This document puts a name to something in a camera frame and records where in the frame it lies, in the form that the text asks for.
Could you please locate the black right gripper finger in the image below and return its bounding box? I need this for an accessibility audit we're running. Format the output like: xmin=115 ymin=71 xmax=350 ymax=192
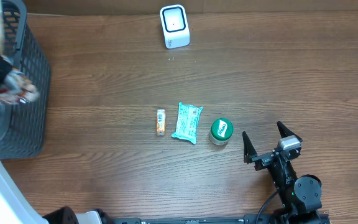
xmin=277 ymin=121 xmax=303 ymax=142
xmin=242 ymin=131 xmax=257 ymax=164

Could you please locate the white barcode scanner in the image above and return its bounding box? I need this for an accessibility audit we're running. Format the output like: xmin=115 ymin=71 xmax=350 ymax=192
xmin=159 ymin=4 xmax=190 ymax=49

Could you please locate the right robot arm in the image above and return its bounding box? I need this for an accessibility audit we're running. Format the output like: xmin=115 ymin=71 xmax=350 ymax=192
xmin=242 ymin=121 xmax=323 ymax=223

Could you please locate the green lid jar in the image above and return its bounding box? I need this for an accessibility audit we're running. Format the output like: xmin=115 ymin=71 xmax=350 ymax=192
xmin=209 ymin=118 xmax=234 ymax=146

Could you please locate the grey plastic mesh basket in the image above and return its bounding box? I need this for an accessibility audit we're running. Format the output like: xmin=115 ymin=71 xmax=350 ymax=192
xmin=0 ymin=0 xmax=51 ymax=159

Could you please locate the teal tissue packet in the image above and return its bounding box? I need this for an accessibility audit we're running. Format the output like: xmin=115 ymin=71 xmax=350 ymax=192
xmin=171 ymin=102 xmax=203 ymax=144

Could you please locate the white brown snack bag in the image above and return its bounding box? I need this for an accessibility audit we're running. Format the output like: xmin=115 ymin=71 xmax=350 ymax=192
xmin=0 ymin=0 xmax=40 ymax=110

